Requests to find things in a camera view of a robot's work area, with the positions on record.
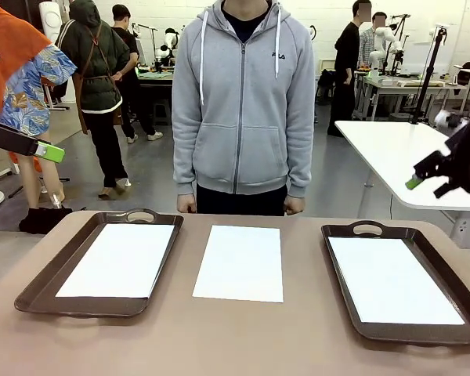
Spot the brown plastic handled tray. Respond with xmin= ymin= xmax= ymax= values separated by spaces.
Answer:
xmin=14 ymin=208 xmax=185 ymax=319
xmin=320 ymin=220 xmax=470 ymax=346

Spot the person's right hand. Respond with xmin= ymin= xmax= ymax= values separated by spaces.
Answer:
xmin=177 ymin=192 xmax=198 ymax=215

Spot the person in dark green coat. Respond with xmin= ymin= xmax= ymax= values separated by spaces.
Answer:
xmin=56 ymin=0 xmax=132 ymax=201

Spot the white background desk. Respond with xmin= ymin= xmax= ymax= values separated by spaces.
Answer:
xmin=452 ymin=61 xmax=470 ymax=118

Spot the person in grey hoodie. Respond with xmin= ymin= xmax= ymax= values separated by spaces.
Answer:
xmin=171 ymin=0 xmax=316 ymax=216

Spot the white background work table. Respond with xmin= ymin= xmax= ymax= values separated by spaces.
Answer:
xmin=352 ymin=70 xmax=468 ymax=121

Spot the blue floral shirt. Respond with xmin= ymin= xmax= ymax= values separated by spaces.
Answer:
xmin=0 ymin=42 xmax=78 ymax=138

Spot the black lamp stand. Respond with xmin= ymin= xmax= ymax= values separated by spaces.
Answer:
xmin=389 ymin=13 xmax=412 ymax=78

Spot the black tripod pole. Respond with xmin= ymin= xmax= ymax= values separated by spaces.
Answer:
xmin=410 ymin=23 xmax=455 ymax=125

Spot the black bag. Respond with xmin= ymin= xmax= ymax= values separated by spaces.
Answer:
xmin=18 ymin=206 xmax=74 ymax=235

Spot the person's left hand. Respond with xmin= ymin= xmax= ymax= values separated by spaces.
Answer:
xmin=284 ymin=194 xmax=306 ymax=216

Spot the white metal stand frame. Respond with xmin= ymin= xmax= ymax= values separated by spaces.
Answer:
xmin=0 ymin=143 xmax=20 ymax=187

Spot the orange garment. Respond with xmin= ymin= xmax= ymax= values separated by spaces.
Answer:
xmin=0 ymin=0 xmax=52 ymax=121

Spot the dark background work table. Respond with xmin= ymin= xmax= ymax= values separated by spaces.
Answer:
xmin=135 ymin=64 xmax=177 ymax=126

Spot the white A4 paper stack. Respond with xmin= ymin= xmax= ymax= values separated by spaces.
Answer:
xmin=191 ymin=224 xmax=284 ymax=304

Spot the person in black clothes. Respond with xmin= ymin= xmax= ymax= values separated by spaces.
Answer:
xmin=327 ymin=0 xmax=373 ymax=137

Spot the person in black t-shirt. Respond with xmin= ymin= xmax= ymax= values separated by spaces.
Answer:
xmin=111 ymin=3 xmax=165 ymax=144

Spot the person in plaid shirt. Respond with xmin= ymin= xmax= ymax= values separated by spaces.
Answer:
xmin=358 ymin=11 xmax=389 ymax=74

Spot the white rounded table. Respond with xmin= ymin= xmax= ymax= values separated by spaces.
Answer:
xmin=334 ymin=120 xmax=470 ymax=248

